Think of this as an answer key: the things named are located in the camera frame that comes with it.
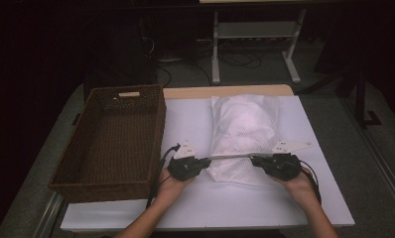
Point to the white mesh laundry bag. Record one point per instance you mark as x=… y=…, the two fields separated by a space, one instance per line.
x=245 y=132

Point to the aluminium frame rail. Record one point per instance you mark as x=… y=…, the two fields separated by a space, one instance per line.
x=50 y=214
x=387 y=178

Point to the brown wicker basket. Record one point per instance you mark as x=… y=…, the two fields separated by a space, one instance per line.
x=112 y=148

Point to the black floor stand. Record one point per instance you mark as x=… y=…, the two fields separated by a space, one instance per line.
x=361 y=99

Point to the person's right hand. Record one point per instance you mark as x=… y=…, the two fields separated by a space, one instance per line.
x=299 y=185

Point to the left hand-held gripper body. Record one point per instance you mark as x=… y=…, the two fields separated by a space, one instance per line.
x=184 y=167

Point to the white table board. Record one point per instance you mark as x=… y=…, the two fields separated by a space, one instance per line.
x=192 y=119

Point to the white desk frame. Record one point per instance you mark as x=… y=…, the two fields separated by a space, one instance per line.
x=215 y=49

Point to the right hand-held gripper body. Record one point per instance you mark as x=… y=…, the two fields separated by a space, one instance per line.
x=281 y=165

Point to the person's left hand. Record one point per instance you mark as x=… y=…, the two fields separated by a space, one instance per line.
x=170 y=186

